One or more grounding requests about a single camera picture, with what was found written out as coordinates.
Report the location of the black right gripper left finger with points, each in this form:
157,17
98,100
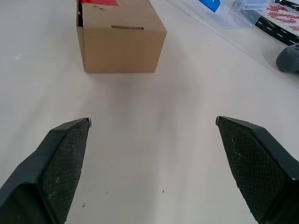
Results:
53,168

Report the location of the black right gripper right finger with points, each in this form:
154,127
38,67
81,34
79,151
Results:
257,168

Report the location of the brown cardboard box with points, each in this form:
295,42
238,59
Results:
121,49

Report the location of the clear plastic container blue clips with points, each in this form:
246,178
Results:
224,16

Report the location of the grey game controller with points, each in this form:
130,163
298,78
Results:
289,58

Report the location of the red cube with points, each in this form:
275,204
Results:
102,2

